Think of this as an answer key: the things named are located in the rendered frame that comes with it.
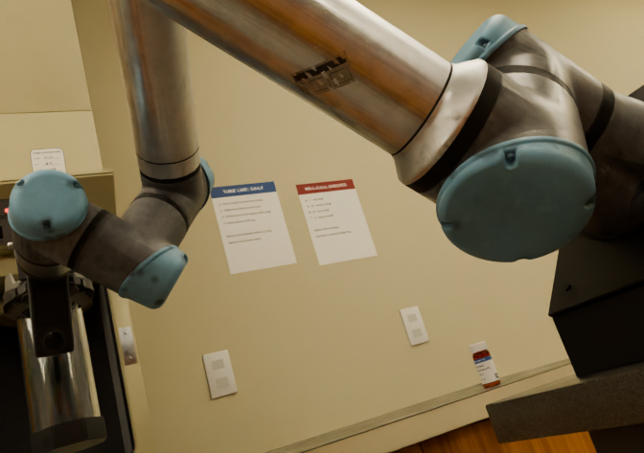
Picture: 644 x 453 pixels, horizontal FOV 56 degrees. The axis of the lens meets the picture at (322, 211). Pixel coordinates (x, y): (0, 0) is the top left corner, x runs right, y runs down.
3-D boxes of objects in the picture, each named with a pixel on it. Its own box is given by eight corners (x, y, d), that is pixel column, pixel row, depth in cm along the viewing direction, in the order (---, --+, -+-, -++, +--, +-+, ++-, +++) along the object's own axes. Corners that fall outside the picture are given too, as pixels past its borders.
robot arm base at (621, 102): (706, 91, 60) (631, 35, 58) (686, 214, 53) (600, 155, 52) (592, 150, 73) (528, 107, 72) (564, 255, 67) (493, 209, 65)
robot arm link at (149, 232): (209, 223, 72) (126, 178, 71) (172, 289, 64) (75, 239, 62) (188, 261, 77) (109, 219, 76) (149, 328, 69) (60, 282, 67)
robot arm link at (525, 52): (595, 58, 63) (492, -16, 60) (617, 122, 52) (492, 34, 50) (516, 138, 70) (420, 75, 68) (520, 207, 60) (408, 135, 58)
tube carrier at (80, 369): (27, 457, 86) (9, 315, 94) (106, 435, 91) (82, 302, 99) (24, 446, 77) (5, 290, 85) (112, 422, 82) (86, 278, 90)
